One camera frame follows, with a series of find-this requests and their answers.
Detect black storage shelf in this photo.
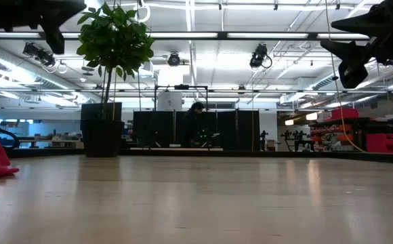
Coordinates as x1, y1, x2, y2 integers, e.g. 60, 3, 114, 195
308, 117, 393, 153

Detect black device with green lights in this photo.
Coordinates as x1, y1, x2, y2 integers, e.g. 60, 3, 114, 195
201, 130, 221, 148

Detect black curved cable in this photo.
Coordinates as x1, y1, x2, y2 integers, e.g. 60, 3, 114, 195
0, 124, 21, 149

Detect background workbench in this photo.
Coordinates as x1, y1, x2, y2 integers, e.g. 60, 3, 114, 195
13, 134, 84, 149

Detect black table border rail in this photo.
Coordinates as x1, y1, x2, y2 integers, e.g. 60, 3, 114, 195
5, 147, 393, 166

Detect red storage bin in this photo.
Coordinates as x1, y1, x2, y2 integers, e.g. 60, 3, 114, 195
324, 108, 360, 122

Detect red stacked storage bins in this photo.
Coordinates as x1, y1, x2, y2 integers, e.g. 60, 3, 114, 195
365, 132, 393, 154

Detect black gantry frame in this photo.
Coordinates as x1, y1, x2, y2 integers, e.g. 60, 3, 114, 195
153, 83, 209, 113

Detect black partition panels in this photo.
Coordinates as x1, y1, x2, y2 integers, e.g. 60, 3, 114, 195
132, 109, 261, 152

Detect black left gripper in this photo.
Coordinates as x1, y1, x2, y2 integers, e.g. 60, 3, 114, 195
0, 0, 87, 56

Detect background black robot arms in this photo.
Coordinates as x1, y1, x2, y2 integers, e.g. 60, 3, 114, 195
280, 129, 312, 153

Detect black square planter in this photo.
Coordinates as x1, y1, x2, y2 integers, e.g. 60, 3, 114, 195
80, 102, 125, 158

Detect black ceiling spotlight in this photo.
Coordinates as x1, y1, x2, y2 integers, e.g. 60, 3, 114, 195
22, 41, 56, 68
167, 52, 182, 67
249, 43, 273, 70

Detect green leafy potted tree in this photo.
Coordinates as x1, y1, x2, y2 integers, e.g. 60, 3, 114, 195
76, 2, 156, 119

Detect person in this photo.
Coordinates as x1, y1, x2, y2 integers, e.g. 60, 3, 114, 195
182, 101, 207, 148

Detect overhead aluminium frame bar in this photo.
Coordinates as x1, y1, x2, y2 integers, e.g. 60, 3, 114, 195
0, 31, 370, 41

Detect thick yellow cable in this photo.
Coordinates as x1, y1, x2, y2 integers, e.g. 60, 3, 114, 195
324, 0, 367, 154

